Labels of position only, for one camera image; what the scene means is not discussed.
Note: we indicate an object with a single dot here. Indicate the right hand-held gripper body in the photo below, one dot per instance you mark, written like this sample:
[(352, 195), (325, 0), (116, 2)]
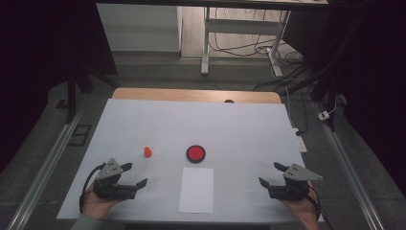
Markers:
[(292, 188)]

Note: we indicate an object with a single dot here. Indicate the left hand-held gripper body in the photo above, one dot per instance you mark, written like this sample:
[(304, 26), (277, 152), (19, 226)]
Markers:
[(110, 187)]

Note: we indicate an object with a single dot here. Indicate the orange stamp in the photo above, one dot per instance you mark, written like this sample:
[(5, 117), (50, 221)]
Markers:
[(147, 152)]

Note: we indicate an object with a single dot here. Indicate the round red ink pad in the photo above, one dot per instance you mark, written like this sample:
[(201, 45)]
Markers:
[(195, 154)]

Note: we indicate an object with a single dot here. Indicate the person's left hand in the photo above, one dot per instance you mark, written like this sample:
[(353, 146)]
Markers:
[(95, 206)]

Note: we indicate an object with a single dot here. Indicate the person's right hand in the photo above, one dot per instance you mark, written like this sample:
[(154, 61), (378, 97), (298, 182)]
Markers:
[(301, 211)]

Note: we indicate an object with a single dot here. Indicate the white power strip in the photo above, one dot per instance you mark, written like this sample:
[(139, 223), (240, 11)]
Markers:
[(300, 142)]

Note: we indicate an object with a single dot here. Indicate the white paper sheet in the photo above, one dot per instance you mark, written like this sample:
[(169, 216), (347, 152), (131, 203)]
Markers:
[(196, 191)]

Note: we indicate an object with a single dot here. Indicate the black floor plate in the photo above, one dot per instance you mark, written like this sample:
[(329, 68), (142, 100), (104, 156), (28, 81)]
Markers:
[(80, 134)]

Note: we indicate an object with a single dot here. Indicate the large white table cover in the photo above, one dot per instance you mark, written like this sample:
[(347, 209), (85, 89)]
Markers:
[(223, 127)]

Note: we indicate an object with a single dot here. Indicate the black stand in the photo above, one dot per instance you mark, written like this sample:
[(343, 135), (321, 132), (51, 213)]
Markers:
[(72, 96), (325, 86)]

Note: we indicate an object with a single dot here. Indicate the dark curtain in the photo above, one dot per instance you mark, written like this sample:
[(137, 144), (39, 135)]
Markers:
[(373, 80), (38, 64)]

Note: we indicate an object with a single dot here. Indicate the white cabinet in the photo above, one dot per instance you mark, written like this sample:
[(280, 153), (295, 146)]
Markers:
[(140, 28)]

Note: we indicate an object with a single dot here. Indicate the metal floor rail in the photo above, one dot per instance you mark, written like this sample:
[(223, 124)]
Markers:
[(349, 169), (44, 169)]

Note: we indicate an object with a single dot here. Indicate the white desk frame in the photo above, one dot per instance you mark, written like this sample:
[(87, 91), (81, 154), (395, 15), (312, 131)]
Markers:
[(242, 27)]

